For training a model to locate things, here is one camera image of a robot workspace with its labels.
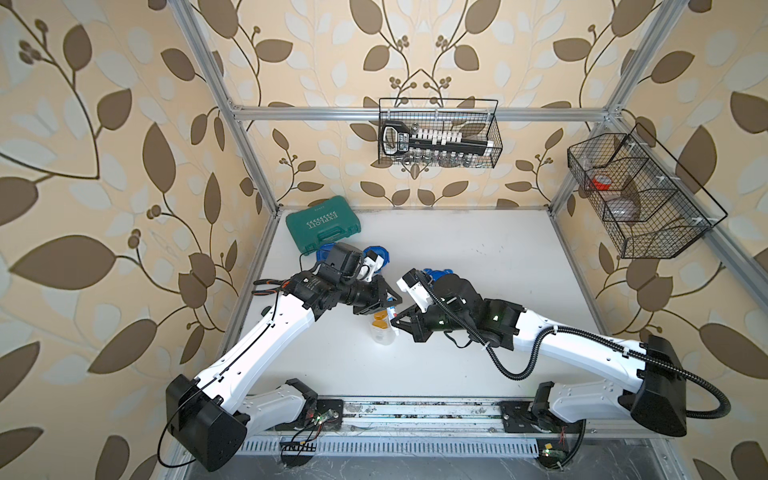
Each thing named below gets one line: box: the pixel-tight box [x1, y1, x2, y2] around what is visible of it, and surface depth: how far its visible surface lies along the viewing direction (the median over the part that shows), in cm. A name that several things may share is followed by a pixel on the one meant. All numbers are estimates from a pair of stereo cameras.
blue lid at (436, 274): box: [423, 268, 454, 281], surface depth 104 cm
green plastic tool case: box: [286, 196, 361, 256], surface depth 113 cm
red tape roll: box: [591, 174, 612, 191], surface depth 84 cm
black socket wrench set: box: [382, 121, 494, 166], surface depth 86 cm
